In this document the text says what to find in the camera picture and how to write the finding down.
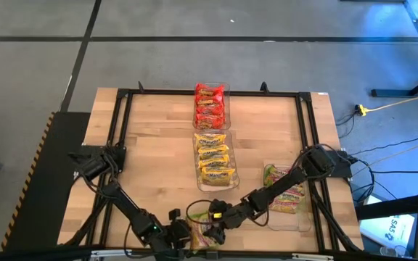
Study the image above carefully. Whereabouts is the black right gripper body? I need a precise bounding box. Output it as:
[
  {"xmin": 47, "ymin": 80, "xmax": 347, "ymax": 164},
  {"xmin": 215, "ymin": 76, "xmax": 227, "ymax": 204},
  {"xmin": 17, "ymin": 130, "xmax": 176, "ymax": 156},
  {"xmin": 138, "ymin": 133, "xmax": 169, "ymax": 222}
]
[{"xmin": 211, "ymin": 202, "xmax": 258, "ymax": 231}]

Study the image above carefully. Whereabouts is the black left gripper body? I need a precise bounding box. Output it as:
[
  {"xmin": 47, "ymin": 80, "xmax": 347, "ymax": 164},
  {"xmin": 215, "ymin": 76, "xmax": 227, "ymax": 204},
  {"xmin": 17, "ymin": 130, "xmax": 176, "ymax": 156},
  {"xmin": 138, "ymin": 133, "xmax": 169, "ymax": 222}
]
[{"xmin": 159, "ymin": 219, "xmax": 192, "ymax": 252}]

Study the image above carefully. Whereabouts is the clear plastic storage bin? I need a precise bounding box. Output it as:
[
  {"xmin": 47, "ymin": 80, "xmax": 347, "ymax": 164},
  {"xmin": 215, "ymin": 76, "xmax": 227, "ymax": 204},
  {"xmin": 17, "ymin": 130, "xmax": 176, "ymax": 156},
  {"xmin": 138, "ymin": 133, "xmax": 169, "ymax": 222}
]
[
  {"xmin": 261, "ymin": 165, "xmax": 314, "ymax": 237},
  {"xmin": 193, "ymin": 129, "xmax": 240, "ymax": 192},
  {"xmin": 193, "ymin": 81, "xmax": 231, "ymax": 131}
]

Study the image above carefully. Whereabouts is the orange Maruchan ramen pack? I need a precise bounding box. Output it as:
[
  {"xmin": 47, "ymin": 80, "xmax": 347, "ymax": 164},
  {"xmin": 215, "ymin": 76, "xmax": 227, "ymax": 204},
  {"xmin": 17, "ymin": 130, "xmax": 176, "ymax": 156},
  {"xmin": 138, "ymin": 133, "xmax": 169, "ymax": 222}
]
[
  {"xmin": 194, "ymin": 114, "xmax": 227, "ymax": 131},
  {"xmin": 195, "ymin": 94, "xmax": 226, "ymax": 108},
  {"xmin": 195, "ymin": 104, "xmax": 226, "ymax": 117},
  {"xmin": 195, "ymin": 83, "xmax": 226, "ymax": 98}
]

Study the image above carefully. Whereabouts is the black platform hazard striped edge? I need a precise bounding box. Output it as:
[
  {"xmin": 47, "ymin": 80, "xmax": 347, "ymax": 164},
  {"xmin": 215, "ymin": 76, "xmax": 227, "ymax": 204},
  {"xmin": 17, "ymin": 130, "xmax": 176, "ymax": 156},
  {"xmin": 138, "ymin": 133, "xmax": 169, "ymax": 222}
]
[{"xmin": 0, "ymin": 111, "xmax": 92, "ymax": 253}]

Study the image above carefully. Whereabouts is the black foreground beam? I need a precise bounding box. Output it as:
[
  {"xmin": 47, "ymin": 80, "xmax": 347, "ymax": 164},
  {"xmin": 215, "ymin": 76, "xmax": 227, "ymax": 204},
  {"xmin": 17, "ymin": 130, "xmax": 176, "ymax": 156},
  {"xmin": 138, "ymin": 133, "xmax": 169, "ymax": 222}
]
[{"xmin": 0, "ymin": 244, "xmax": 97, "ymax": 261}]

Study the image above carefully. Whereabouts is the black desk foot bar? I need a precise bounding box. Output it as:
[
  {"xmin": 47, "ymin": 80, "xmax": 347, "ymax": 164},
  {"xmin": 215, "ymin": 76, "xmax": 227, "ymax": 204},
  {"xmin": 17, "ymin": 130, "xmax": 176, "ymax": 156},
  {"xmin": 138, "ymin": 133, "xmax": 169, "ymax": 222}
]
[{"xmin": 353, "ymin": 191, "xmax": 418, "ymax": 221}]

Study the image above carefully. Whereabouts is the white blue printed carton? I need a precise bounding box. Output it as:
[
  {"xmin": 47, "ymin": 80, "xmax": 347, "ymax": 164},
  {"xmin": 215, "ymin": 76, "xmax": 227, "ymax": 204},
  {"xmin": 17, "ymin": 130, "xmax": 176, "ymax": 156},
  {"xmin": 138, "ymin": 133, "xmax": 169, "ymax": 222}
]
[{"xmin": 359, "ymin": 212, "xmax": 417, "ymax": 251}]

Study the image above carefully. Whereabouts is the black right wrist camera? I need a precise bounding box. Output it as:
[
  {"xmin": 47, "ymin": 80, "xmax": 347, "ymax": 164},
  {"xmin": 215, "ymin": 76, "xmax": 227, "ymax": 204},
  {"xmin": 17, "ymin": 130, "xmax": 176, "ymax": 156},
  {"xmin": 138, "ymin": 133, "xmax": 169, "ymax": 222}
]
[{"xmin": 208, "ymin": 198, "xmax": 231, "ymax": 215}]

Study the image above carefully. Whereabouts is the silver metal bracket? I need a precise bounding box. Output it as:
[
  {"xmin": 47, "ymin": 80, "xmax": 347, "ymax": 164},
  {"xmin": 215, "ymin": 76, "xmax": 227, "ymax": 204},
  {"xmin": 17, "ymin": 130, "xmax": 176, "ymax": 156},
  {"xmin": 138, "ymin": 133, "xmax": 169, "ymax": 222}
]
[
  {"xmin": 291, "ymin": 252, "xmax": 335, "ymax": 261},
  {"xmin": 90, "ymin": 249, "xmax": 133, "ymax": 259}
]

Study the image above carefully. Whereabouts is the black aluminium table frame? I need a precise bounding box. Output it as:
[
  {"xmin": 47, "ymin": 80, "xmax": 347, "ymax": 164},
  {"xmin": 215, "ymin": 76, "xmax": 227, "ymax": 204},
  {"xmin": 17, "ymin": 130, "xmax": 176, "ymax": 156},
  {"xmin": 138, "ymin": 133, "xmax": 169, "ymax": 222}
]
[{"xmin": 62, "ymin": 81, "xmax": 364, "ymax": 257}]

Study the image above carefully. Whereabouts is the black floor cable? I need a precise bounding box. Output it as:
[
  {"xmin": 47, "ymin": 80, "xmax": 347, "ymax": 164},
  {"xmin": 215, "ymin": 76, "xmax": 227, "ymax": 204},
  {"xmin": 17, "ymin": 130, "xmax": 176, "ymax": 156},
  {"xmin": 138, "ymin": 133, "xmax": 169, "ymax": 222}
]
[
  {"xmin": 335, "ymin": 112, "xmax": 358, "ymax": 141},
  {"xmin": 351, "ymin": 131, "xmax": 418, "ymax": 157},
  {"xmin": 352, "ymin": 159, "xmax": 398, "ymax": 204}
]

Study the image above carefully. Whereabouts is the yellow extension cord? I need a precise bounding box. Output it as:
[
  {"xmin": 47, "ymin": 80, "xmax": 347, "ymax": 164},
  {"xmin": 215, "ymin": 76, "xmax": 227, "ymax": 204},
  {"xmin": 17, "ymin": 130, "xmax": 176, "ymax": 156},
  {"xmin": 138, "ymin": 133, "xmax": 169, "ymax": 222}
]
[{"xmin": 355, "ymin": 88, "xmax": 418, "ymax": 117}]

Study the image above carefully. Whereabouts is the black desk leg frame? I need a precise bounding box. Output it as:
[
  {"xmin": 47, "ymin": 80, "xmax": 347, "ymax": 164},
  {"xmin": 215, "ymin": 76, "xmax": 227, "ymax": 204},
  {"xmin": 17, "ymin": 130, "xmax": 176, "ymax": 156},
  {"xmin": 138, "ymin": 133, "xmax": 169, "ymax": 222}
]
[{"xmin": 371, "ymin": 0, "xmax": 418, "ymax": 98}]

